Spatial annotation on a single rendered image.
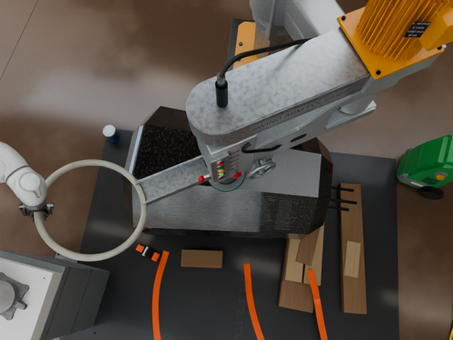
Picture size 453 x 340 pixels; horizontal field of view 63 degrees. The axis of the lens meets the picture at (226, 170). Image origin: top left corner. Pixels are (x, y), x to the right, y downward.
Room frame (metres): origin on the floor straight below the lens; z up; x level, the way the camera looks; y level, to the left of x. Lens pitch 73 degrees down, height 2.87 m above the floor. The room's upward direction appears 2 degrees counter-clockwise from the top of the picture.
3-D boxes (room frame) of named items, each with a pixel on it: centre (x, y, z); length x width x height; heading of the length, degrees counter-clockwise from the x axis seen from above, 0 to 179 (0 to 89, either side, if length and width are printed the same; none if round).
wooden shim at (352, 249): (0.15, -0.89, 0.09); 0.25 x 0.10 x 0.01; 167
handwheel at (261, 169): (0.53, -0.15, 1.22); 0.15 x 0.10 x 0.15; 111
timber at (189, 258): (0.19, 0.20, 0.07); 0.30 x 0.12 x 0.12; 86
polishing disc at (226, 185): (0.60, 0.00, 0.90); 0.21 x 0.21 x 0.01
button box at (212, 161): (0.47, 0.03, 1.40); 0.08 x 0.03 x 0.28; 111
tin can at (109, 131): (1.22, 0.93, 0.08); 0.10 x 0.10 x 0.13
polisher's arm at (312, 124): (0.73, -0.37, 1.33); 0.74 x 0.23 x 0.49; 111
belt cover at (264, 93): (0.73, -0.32, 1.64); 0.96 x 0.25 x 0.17; 111
